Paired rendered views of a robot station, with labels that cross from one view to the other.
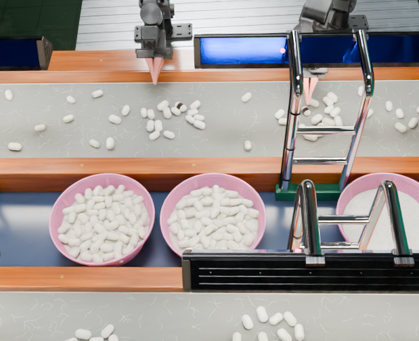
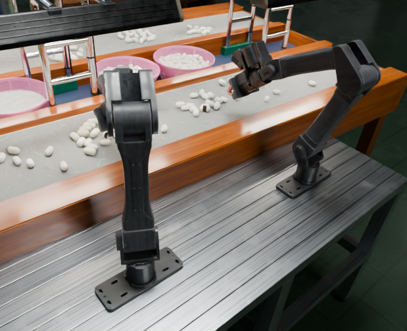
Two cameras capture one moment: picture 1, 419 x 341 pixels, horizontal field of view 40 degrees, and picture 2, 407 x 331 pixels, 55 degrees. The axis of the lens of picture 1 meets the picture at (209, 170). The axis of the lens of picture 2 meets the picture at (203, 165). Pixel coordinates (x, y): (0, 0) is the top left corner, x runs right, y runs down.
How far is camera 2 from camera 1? 221 cm
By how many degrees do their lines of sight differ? 80
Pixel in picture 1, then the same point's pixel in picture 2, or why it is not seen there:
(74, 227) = (194, 58)
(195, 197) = not seen: hidden behind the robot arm
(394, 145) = (17, 141)
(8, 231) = not seen: hidden behind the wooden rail
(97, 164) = (214, 70)
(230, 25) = (258, 216)
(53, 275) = (181, 42)
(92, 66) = (291, 104)
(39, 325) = (171, 39)
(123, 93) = (252, 106)
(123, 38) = (325, 163)
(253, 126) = not seen: hidden behind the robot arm
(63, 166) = (229, 66)
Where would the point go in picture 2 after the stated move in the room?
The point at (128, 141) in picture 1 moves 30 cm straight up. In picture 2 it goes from (214, 88) to (223, 9)
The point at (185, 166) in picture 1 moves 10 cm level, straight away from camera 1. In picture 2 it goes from (164, 81) to (182, 90)
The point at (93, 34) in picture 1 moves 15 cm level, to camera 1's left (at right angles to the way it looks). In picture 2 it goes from (350, 155) to (371, 142)
